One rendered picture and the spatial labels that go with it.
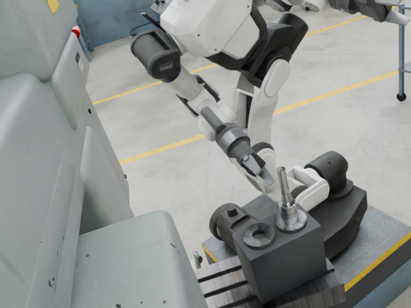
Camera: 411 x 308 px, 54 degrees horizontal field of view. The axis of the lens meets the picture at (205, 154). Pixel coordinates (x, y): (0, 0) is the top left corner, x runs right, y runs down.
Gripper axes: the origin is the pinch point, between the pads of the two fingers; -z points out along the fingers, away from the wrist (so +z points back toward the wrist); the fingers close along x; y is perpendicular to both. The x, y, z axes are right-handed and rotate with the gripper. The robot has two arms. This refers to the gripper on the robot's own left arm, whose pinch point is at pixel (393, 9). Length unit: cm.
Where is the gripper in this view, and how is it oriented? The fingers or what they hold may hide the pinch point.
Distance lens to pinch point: 124.3
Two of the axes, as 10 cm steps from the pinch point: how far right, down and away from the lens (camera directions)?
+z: -6.3, -4.9, 6.0
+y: 5.0, -8.5, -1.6
